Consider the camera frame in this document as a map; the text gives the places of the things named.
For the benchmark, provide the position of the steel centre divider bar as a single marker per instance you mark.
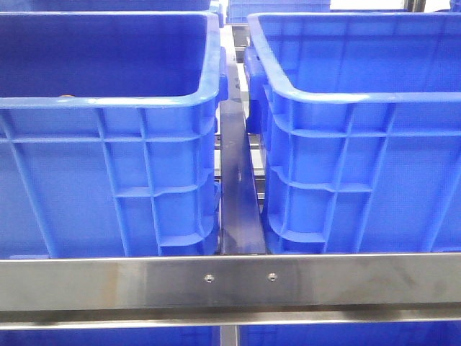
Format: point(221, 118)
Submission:
point(240, 217)

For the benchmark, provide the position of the left blue plastic crate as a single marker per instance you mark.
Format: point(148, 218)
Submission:
point(126, 167)

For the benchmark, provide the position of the blue plastic crate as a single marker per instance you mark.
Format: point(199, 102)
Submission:
point(360, 124)
point(126, 167)

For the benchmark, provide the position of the right blue plastic crate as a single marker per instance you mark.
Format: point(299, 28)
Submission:
point(360, 124)

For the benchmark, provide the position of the blue crate behind right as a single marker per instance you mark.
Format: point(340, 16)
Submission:
point(237, 11)

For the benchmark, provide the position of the lower left blue crate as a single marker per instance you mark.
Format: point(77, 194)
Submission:
point(139, 336)

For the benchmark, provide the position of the lower right blue crate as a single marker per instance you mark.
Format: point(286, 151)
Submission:
point(391, 333)

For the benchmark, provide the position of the blue crate behind left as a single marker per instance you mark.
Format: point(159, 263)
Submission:
point(214, 7)

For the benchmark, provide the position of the left rail screw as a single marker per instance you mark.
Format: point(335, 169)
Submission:
point(209, 278)

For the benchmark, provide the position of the rail screw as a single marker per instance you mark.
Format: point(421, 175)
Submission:
point(209, 278)
point(272, 277)

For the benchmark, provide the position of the right rail screw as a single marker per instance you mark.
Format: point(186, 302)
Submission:
point(272, 277)

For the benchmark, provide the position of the stainless steel front rail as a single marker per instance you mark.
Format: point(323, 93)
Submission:
point(170, 291)

